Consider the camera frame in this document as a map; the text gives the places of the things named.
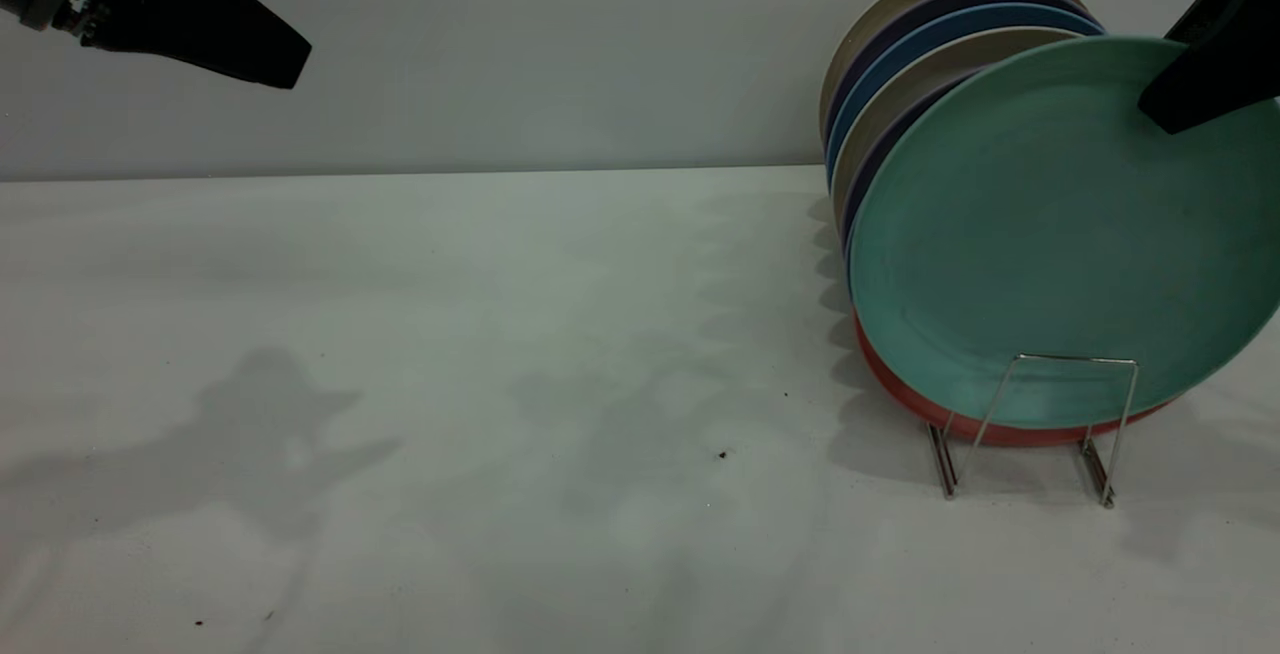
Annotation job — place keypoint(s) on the blue plate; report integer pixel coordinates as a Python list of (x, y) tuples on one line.
[(960, 26)]

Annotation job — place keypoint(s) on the green round plate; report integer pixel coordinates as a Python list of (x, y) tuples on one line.
[(1040, 234)]

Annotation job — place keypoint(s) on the dark purple plate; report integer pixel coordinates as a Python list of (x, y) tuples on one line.
[(950, 2), (905, 119)]

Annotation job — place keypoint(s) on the pink round plate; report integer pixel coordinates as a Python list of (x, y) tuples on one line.
[(900, 389)]

